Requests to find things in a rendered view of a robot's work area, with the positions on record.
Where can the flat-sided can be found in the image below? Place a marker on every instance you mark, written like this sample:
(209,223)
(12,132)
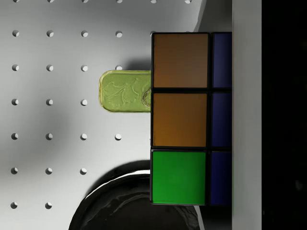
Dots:
(124,92)

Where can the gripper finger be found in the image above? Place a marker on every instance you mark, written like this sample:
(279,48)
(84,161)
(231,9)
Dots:
(218,218)
(216,16)

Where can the puzzle cube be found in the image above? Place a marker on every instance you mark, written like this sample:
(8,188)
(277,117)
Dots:
(180,119)

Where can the black plate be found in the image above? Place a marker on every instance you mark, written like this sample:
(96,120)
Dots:
(124,208)

